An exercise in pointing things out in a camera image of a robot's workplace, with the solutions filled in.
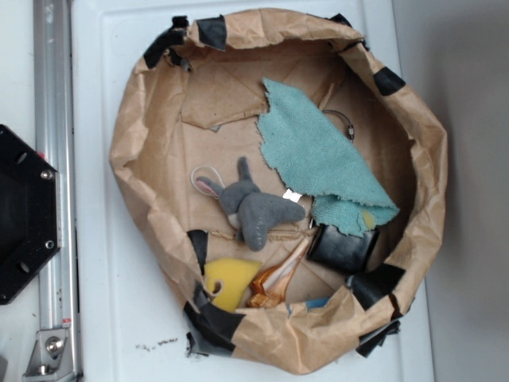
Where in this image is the gray plush bunny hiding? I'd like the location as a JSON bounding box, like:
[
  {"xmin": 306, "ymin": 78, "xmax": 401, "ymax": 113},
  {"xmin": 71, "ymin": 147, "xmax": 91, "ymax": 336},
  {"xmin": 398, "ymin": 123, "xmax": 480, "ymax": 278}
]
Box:
[{"xmin": 192, "ymin": 157, "xmax": 305, "ymax": 251}]

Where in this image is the brown paper bag bin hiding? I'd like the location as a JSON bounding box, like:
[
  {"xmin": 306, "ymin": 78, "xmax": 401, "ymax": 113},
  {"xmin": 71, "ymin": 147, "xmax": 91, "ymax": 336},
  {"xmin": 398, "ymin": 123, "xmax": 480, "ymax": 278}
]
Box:
[{"xmin": 110, "ymin": 8, "xmax": 448, "ymax": 375}]

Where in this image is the teal woven cloth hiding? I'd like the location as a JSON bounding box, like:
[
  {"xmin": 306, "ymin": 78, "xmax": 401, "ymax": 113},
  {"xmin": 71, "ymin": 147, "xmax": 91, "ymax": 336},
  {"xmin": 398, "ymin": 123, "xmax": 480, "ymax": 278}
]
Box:
[{"xmin": 257, "ymin": 78, "xmax": 399, "ymax": 236}]

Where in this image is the yellow sponge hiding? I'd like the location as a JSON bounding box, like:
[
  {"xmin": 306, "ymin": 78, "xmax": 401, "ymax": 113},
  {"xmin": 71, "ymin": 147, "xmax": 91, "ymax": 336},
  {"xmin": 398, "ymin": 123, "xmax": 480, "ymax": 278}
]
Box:
[{"xmin": 204, "ymin": 258, "xmax": 262, "ymax": 312}]

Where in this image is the orange plastic toy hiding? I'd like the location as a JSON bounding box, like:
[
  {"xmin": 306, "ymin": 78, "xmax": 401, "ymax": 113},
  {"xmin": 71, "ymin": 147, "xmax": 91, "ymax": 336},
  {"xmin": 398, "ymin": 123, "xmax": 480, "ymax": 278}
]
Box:
[{"xmin": 247, "ymin": 238, "xmax": 311, "ymax": 309}]

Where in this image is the black leather pouch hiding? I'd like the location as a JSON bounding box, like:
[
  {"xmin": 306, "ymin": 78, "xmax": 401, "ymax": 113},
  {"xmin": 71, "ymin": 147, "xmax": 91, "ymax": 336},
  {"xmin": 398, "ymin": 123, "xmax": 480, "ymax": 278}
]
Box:
[{"xmin": 307, "ymin": 225, "xmax": 379, "ymax": 274}]

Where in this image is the blue object under rim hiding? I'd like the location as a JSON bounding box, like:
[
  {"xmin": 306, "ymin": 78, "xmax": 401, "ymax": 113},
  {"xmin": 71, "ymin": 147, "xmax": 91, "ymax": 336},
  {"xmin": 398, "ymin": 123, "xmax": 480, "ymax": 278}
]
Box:
[{"xmin": 305, "ymin": 298, "xmax": 329, "ymax": 310}]

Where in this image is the metal wire key ring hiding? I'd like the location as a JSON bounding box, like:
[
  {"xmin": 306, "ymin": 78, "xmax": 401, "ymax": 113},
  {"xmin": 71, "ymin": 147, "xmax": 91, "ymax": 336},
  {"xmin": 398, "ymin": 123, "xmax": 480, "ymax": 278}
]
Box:
[{"xmin": 321, "ymin": 109, "xmax": 357, "ymax": 140}]

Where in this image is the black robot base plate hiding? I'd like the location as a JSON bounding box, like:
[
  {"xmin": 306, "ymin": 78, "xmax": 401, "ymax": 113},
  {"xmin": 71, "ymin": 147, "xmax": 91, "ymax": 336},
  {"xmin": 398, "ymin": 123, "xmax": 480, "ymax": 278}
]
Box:
[{"xmin": 0, "ymin": 125, "xmax": 60, "ymax": 306}]

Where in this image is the metal corner bracket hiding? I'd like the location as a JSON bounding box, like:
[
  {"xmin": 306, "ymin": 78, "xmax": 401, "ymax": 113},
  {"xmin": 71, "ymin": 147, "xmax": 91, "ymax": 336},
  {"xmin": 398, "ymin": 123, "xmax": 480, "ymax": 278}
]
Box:
[{"xmin": 22, "ymin": 328, "xmax": 73, "ymax": 381}]

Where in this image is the aluminum extrusion rail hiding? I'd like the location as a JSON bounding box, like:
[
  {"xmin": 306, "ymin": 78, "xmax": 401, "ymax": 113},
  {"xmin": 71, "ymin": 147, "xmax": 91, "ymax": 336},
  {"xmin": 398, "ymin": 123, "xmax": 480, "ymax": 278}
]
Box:
[{"xmin": 33, "ymin": 1, "xmax": 83, "ymax": 381}]

